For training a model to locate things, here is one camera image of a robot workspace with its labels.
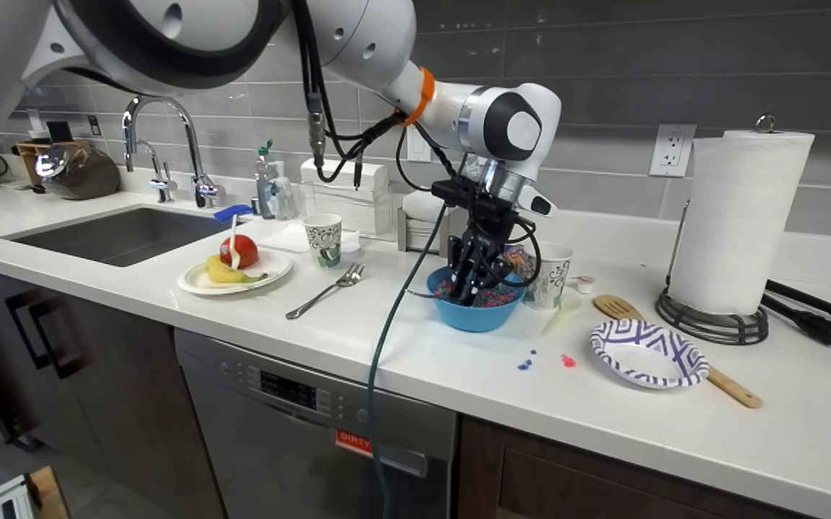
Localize stainless dishwasher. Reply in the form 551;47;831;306
173;330;456;519

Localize black power cable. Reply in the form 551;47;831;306
363;195;453;519

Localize white patterned mug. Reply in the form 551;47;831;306
529;253;574;309

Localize white plate with fruit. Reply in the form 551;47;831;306
180;253;294;298

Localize paper towel roll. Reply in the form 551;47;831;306
669;129;815;314

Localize chrome kitchen faucet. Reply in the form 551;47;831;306
118;92;226;211

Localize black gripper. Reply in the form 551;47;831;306
430;172;554;298

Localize blue patterned paper plate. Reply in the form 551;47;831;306
590;318;710;389

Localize blue bowl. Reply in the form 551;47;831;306
427;268;526;334

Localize wooden spatula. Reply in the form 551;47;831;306
591;295;762;409

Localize black tongs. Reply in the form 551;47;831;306
762;279;831;347

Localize red apple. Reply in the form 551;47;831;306
219;233;261;268

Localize white wall outlet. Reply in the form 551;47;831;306
649;123;697;178

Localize soap dispenser bottle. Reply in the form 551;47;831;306
255;141;291;220

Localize patterned paper cup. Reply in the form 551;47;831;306
304;214;342;268

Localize napkin holder box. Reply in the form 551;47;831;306
398;190;467;253

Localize orange snack bag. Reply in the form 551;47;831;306
505;246;538;282

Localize black wire towel holder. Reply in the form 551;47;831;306
656;200;780;347

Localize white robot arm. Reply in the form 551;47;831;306
0;0;564;302

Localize kitchen sink basin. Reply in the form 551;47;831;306
11;208;222;265

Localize yellow banana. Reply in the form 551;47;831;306
206;256;257;282

